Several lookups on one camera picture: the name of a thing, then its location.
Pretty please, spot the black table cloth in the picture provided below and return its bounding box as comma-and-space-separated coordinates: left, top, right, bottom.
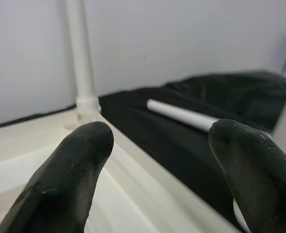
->
0, 69, 286, 230

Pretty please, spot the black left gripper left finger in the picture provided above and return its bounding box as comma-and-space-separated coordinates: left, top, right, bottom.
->
0, 121, 114, 233

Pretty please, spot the white plastic ribbed table top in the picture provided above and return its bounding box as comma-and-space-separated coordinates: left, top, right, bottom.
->
0, 106, 247, 233

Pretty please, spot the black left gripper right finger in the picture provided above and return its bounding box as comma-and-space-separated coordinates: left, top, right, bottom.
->
208, 118, 286, 233

